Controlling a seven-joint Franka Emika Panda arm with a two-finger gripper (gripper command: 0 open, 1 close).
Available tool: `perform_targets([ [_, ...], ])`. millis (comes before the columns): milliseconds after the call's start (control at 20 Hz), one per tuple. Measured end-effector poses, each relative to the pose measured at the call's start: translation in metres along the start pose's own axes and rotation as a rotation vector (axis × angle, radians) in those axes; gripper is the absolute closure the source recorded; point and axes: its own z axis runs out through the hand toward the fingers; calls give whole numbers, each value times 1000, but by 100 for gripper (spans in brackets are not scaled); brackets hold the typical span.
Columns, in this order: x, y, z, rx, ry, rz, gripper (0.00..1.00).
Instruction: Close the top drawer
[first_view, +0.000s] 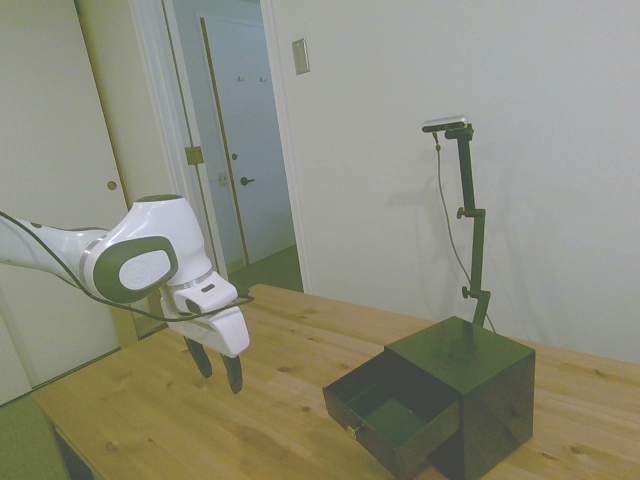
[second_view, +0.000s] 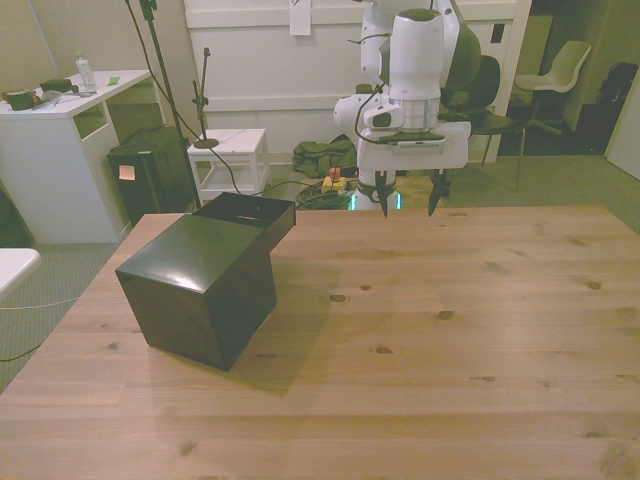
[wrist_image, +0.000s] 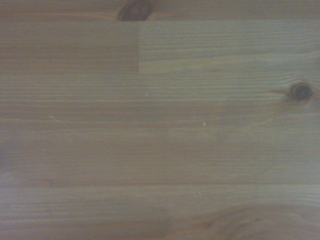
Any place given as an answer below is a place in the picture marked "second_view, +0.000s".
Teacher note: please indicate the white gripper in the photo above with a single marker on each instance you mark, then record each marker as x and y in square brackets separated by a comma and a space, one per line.
[450, 150]

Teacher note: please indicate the black drawer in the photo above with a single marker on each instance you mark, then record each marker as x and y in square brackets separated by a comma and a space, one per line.
[240, 210]

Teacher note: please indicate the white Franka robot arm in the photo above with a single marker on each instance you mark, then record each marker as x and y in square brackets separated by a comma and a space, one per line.
[415, 60]

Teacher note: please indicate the black drawer cabinet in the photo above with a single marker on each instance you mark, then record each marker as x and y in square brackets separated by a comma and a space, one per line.
[200, 280]

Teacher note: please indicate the green cloth pile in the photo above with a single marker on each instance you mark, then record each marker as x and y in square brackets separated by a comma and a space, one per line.
[320, 155]

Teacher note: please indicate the black chair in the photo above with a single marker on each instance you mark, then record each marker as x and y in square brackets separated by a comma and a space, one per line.
[487, 100]

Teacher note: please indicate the white side table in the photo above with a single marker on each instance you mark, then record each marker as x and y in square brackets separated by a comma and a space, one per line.
[235, 142]

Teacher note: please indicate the white chair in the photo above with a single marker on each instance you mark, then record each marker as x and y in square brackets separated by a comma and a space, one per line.
[555, 75]

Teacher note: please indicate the white paper sheet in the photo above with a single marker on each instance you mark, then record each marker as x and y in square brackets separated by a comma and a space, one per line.
[300, 17]

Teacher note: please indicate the black microphone stand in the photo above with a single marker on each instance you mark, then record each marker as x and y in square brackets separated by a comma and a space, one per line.
[202, 100]

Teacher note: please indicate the black box cabinet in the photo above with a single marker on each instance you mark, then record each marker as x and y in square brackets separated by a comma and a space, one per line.
[150, 170]

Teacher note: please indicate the orange sticky note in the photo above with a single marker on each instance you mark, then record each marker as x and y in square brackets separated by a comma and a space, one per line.
[126, 172]

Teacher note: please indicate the black tripod stand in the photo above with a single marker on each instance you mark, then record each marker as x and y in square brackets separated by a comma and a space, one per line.
[159, 55]

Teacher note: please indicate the green sticky note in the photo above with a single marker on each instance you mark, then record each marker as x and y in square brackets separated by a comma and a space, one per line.
[113, 80]

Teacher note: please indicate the clear plastic bottle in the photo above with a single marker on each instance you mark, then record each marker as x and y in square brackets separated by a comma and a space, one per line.
[86, 75]

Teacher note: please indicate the dark flat desk item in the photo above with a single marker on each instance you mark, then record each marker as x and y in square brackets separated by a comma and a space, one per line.
[56, 85]

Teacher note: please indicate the white desk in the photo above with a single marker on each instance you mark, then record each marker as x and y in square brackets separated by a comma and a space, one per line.
[35, 165]

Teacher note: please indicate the dark round desk item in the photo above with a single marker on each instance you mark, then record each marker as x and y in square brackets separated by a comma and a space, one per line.
[19, 99]

